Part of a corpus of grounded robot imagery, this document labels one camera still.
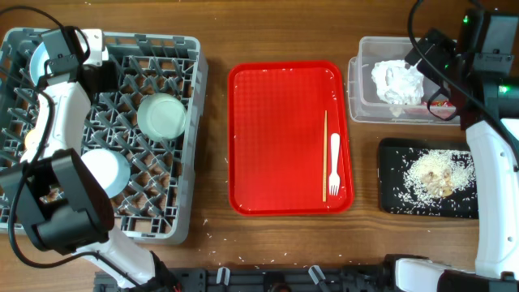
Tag red snack wrapper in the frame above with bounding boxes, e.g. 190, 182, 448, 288
404, 100, 456, 119

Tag white napkin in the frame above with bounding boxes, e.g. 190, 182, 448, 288
371, 60, 424, 118

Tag light blue plate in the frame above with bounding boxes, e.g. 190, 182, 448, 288
29, 43, 52, 86

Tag green bowl with food scraps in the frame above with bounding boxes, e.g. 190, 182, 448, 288
137, 93, 187, 142

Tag yellow plastic cup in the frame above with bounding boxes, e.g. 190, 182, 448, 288
24, 129, 40, 150

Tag light blue bowl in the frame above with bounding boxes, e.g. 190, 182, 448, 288
81, 149, 131, 199

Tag wooden chopstick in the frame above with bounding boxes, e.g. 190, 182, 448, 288
322, 110, 328, 202

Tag white plastic fork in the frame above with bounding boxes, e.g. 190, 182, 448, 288
328, 133, 341, 195

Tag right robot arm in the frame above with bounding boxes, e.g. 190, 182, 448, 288
364, 2, 518, 291

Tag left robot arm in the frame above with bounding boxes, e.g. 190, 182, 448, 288
1, 26, 177, 291

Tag grey dishwasher rack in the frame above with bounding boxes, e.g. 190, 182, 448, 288
1, 28, 208, 244

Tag clear plastic bin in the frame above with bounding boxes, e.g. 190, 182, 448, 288
346, 36, 460, 126

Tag black plastic tray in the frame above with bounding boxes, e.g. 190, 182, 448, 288
378, 138, 478, 219

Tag spilled rice and food scraps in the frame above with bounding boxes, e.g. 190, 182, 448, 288
389, 149, 478, 218

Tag red plastic tray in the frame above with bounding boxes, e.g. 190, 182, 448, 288
228, 61, 354, 217

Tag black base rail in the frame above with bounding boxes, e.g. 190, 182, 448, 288
93, 265, 390, 292

